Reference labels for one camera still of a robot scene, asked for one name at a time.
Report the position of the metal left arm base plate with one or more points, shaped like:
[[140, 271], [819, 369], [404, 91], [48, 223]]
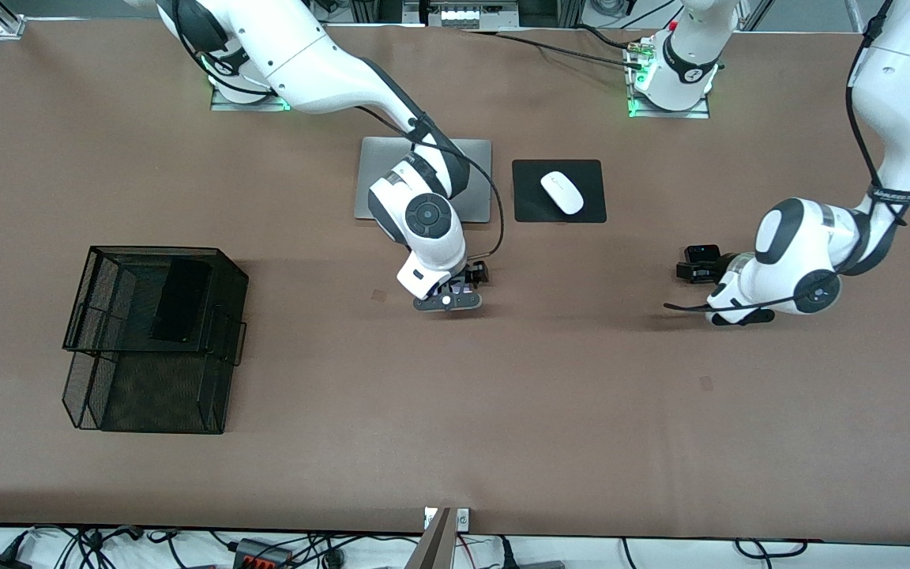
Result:
[[668, 114]]

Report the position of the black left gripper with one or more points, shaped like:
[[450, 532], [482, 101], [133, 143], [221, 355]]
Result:
[[710, 267]]

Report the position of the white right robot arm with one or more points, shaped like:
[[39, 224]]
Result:
[[321, 63]]

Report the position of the aluminium frame post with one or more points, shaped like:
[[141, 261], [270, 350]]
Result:
[[435, 545]]

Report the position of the black flip phone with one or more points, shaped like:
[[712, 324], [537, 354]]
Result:
[[701, 253]]

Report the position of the black bar smartphone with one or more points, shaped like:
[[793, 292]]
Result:
[[182, 300]]

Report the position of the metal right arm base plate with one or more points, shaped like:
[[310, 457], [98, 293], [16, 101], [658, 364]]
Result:
[[234, 106]]

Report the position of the black mouse pad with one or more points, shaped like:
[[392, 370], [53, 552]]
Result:
[[530, 205]]

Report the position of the black mesh two-tier tray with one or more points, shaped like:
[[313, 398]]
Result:
[[155, 387]]

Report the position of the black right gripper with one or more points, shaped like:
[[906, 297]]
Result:
[[474, 276]]

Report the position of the aluminium frame profile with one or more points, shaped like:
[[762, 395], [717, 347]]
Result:
[[5, 24]]

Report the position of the black orange power strip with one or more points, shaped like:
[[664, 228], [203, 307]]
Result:
[[261, 555]]

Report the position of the silver closed laptop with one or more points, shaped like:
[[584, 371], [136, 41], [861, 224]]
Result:
[[480, 190]]

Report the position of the white computer mouse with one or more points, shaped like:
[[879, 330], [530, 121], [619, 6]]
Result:
[[562, 192]]

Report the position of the white power strip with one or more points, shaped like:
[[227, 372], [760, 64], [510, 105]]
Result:
[[463, 16]]

